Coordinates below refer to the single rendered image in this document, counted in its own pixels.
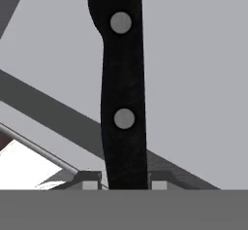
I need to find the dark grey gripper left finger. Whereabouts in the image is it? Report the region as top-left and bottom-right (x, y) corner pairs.
(48, 170), (103, 190)

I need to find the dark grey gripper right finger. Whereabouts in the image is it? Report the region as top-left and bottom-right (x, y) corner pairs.
(147, 170), (207, 190)

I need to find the black-handled knife with rivets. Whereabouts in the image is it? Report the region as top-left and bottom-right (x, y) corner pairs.
(86, 0), (149, 190)

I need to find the silver drawer handle bar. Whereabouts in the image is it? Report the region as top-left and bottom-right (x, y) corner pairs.
(0, 122), (80, 177)

